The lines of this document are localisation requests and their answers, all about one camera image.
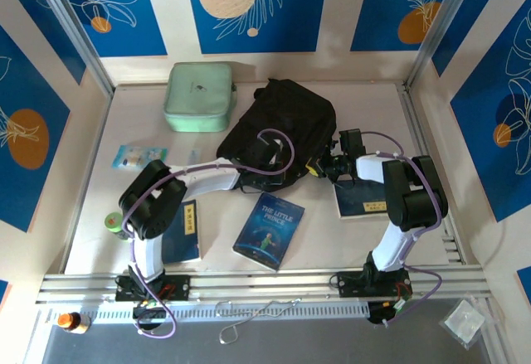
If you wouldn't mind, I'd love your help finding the dark blue yellow-label book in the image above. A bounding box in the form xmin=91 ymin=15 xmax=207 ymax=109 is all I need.
xmin=334 ymin=174 xmax=390 ymax=219
xmin=160 ymin=198 xmax=202 ymax=265

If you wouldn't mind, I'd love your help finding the Little Prince blue book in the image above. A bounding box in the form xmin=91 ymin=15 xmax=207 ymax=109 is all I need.
xmin=231 ymin=192 xmax=306 ymax=273

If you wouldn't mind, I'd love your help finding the black student bag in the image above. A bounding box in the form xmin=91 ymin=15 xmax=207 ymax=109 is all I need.
xmin=216 ymin=77 xmax=338 ymax=193

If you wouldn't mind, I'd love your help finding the clear plastic bag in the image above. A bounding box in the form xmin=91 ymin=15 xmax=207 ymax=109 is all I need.
xmin=439 ymin=297 xmax=486 ymax=351

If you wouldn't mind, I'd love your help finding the mint green zip case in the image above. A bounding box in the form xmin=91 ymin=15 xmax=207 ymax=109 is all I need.
xmin=162 ymin=61 xmax=237 ymax=133

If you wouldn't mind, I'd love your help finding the blue white snack packet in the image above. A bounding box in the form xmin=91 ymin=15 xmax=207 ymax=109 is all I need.
xmin=110 ymin=143 xmax=169 ymax=171

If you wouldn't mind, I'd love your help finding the green cap bottle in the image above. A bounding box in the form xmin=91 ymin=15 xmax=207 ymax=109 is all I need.
xmin=103 ymin=211 xmax=134 ymax=241

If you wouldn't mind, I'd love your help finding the orange cap brown bottle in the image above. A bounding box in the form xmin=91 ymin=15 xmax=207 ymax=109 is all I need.
xmin=56 ymin=310 xmax=91 ymax=335

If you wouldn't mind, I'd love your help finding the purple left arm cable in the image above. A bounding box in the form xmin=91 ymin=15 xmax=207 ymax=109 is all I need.
xmin=122 ymin=128 xmax=296 ymax=340

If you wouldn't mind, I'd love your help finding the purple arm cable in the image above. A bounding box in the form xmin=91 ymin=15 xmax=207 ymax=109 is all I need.
xmin=122 ymin=128 xmax=296 ymax=340
xmin=359 ymin=130 xmax=443 ymax=328

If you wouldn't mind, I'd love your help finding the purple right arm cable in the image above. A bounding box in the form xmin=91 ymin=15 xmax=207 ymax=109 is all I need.
xmin=359 ymin=130 xmax=443 ymax=328

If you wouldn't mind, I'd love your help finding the aluminium side rail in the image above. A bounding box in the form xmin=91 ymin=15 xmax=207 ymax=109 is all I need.
xmin=396 ymin=81 xmax=468 ymax=265

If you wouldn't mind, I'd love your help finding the aluminium front rail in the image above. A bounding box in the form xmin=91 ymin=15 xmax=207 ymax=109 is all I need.
xmin=35 ymin=270 xmax=494 ymax=305

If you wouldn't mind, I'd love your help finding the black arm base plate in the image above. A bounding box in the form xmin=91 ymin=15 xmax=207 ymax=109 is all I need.
xmin=336 ymin=270 xmax=414 ymax=298
xmin=114 ymin=274 xmax=192 ymax=302

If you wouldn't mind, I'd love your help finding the blue floral wall poster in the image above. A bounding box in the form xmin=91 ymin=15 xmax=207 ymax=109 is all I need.
xmin=0 ymin=0 xmax=87 ymax=86
xmin=431 ymin=0 xmax=514 ymax=77
xmin=450 ymin=0 xmax=531 ymax=223
xmin=51 ymin=0 xmax=169 ymax=58
xmin=183 ymin=0 xmax=331 ymax=55
xmin=350 ymin=0 xmax=457 ymax=53
xmin=0 ymin=26 xmax=71 ymax=233

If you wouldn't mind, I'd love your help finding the white slotted cable duct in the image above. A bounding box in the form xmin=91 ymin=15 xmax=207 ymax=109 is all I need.
xmin=39 ymin=300 xmax=371 ymax=320

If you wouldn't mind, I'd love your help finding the aluminium frame post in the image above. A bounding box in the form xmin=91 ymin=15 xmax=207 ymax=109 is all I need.
xmin=406 ymin=0 xmax=511 ymax=88
xmin=31 ymin=0 xmax=115 ymax=98

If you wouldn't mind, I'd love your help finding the bent metal wire hook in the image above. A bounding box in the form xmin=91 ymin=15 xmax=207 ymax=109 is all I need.
xmin=215 ymin=298 xmax=303 ymax=345

